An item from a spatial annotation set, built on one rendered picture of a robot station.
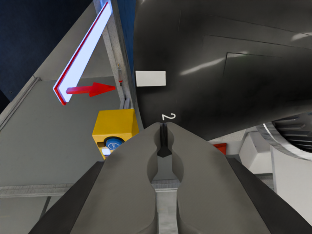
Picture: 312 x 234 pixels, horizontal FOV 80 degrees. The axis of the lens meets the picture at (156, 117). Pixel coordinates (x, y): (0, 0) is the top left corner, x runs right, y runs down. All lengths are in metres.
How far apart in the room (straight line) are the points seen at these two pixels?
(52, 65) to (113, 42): 1.25
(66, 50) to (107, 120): 1.20
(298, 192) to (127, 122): 0.41
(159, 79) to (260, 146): 0.67
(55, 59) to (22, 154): 0.79
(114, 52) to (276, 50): 0.44
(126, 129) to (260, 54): 0.34
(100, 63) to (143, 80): 1.42
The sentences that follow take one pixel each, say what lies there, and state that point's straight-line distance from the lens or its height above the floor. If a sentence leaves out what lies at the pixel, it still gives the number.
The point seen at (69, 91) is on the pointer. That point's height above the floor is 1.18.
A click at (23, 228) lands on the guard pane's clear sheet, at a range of 1.07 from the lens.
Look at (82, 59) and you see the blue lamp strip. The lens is 0.30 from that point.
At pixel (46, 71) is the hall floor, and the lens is 1.84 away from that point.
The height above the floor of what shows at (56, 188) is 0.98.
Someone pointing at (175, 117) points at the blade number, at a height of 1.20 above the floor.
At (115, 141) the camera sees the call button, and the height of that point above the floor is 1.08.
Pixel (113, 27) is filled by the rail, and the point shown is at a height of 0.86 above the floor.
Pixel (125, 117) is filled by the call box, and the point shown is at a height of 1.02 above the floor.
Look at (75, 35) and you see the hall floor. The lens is 1.57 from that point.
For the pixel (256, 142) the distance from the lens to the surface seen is 0.84.
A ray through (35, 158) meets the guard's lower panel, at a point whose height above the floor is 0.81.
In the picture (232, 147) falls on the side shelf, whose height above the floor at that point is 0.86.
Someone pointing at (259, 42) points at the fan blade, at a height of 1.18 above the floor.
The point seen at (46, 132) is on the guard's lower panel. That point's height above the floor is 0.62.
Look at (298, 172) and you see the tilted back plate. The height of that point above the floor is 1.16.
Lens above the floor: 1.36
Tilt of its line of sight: 44 degrees down
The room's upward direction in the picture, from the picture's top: 179 degrees clockwise
